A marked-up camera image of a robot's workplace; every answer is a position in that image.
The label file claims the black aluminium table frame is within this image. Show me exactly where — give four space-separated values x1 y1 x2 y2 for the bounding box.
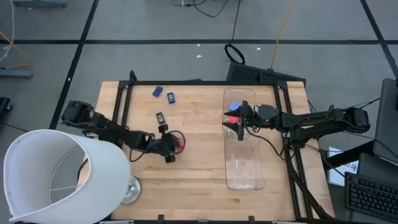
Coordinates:
113 70 335 224

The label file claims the thin yellow floor cable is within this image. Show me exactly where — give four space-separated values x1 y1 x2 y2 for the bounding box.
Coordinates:
0 30 32 70

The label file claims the looping black floor cable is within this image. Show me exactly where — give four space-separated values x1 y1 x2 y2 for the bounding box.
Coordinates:
170 0 230 19

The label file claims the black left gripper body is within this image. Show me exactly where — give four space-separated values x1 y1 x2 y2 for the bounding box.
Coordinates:
158 124 177 164

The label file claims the black floor object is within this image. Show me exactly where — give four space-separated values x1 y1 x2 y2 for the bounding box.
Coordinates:
0 96 13 115

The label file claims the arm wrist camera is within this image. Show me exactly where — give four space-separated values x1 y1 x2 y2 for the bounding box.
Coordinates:
149 136 170 156
256 105 279 125

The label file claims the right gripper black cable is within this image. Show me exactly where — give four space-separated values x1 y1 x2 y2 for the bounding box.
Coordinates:
242 123 287 156

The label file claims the white floor cable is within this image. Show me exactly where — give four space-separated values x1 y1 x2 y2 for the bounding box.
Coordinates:
0 0 16 63

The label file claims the white lamp shade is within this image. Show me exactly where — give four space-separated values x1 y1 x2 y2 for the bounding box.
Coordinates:
2 129 131 224

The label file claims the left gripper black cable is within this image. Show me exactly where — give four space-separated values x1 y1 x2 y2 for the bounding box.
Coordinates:
129 129 187 162

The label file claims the dark grey desk device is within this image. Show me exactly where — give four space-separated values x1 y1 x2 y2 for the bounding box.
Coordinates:
357 152 398 180

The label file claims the black perforated panel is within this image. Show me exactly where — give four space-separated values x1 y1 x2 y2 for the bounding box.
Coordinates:
225 61 307 88

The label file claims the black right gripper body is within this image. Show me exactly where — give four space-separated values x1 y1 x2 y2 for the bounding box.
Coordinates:
238 100 257 141

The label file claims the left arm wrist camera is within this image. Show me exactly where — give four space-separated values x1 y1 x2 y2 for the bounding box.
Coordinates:
149 136 170 156

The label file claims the long yellow cable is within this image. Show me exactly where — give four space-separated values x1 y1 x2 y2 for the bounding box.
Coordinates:
269 0 295 70

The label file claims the clear plastic tray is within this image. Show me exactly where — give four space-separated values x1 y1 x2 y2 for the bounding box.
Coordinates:
224 134 266 191
222 88 257 137

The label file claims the grey floor cable cover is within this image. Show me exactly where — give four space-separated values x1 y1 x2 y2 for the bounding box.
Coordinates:
0 68 34 80

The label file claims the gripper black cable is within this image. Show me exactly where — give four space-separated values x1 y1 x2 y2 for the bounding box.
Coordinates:
242 123 287 156
129 129 187 162

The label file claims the white paper sheet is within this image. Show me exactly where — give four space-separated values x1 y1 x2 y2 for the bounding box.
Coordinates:
328 146 360 187

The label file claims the grey laptop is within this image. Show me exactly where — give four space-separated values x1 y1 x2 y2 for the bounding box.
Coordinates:
372 77 398 166

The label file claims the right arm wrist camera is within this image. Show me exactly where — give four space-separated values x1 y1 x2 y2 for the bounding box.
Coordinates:
256 105 279 125

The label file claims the black keyboard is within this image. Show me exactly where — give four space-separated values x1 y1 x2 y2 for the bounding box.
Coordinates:
344 172 398 223

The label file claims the black cable with coil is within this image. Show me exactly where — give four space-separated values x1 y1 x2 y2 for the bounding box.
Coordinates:
224 0 246 65

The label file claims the shiny metal lamp base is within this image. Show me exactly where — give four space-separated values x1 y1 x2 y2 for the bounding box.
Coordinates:
121 176 142 206

